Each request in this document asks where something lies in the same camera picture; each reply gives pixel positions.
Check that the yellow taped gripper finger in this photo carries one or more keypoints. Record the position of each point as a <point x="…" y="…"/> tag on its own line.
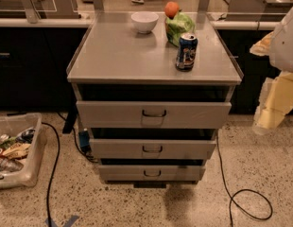
<point x="275" y="102"/>

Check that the grey top drawer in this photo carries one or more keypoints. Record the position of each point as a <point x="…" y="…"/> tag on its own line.
<point x="166" y="115"/>

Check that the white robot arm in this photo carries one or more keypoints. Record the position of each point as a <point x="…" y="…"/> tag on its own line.
<point x="278" y="45"/>

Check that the grey metal drawer cabinet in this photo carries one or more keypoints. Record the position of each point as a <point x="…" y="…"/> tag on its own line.
<point x="116" y="63"/>

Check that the grey bottom drawer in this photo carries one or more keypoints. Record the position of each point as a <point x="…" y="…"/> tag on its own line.
<point x="151" y="173"/>

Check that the blue soda can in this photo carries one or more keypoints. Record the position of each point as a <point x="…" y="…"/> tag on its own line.
<point x="187" y="50"/>

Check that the green chip bag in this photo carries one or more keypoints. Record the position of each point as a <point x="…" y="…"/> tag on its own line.
<point x="174" y="28"/>

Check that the orange fruit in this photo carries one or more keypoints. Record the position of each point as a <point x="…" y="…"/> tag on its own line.
<point x="171" y="9"/>

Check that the white ceramic bowl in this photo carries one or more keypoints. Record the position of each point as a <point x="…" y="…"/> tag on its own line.
<point x="144" y="21"/>

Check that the blue power adapter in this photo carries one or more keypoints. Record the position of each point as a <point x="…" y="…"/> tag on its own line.
<point x="84" y="141"/>

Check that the clear plastic bin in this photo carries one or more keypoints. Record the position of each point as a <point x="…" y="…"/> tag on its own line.
<point x="12" y="125"/>

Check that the crumpled snack packages in bin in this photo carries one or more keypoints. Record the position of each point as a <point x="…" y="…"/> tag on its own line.
<point x="13" y="149"/>

